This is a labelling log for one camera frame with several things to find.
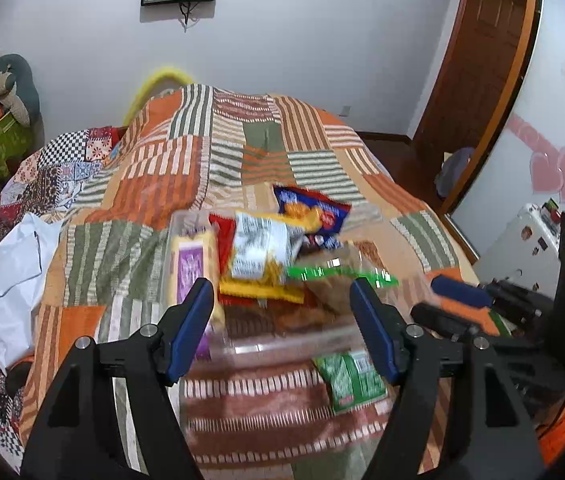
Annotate yellow and purple snack packet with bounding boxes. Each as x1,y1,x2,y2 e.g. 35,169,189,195
166,224,226,362

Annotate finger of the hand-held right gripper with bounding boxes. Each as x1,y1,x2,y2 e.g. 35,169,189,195
409,301,483,346
431,274,543,328

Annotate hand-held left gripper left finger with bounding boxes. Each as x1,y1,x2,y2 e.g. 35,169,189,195
20,277,216,480

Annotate green striped snack packet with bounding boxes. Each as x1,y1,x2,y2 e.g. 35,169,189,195
287,264,399,290

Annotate white and yellow snack packet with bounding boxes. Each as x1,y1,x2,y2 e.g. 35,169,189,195
226,210,307,283

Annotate patchwork striped blanket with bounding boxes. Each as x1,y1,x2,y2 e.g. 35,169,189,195
17,84,513,480

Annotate white mini fridge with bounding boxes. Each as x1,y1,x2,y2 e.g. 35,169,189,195
473,201,565,301

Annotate yellow hoop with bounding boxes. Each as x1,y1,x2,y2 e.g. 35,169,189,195
122,64,197,127

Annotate blue and red snack packet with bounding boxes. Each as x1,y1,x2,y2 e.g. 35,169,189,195
271,184,353,252

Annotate plastic-wrapped bread loaf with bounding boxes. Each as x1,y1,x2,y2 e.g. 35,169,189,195
275,280,363,336

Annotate pink heart wall stickers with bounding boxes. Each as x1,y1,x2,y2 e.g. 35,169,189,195
507,112,565,206

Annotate clear plastic storage box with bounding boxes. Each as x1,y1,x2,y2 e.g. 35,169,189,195
162,207,403,361

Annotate green patterned box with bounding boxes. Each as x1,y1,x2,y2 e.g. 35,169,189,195
0,112,30,181

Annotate small yellow snack packet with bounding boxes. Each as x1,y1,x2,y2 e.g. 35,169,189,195
219,277,306,305

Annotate checkered patchwork quilt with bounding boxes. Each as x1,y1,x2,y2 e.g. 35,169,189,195
0,125,126,461

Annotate brown wooden door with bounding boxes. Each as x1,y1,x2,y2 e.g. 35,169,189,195
413,0,546,211

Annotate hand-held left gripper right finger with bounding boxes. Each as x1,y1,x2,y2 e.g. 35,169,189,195
350,277,546,480

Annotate white plastic bag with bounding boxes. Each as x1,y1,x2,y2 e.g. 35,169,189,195
0,211,64,372

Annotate grey-blue bag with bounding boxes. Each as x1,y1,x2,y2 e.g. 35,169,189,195
434,146,477,201

